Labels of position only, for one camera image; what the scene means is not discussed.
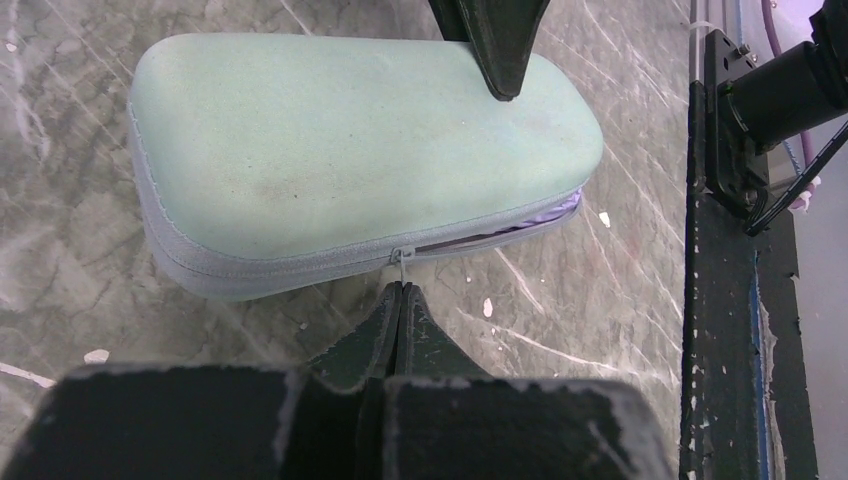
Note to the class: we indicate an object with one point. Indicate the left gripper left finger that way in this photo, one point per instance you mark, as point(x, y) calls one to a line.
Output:
point(367, 351)

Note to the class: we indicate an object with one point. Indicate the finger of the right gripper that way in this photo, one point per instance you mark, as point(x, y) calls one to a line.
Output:
point(501, 34)

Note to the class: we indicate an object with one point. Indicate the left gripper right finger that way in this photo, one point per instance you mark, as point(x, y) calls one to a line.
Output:
point(423, 348)

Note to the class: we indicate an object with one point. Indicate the mint green zipper case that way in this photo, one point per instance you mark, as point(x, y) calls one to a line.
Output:
point(266, 163)

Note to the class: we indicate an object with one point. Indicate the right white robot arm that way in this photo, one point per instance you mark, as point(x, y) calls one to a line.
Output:
point(747, 110)

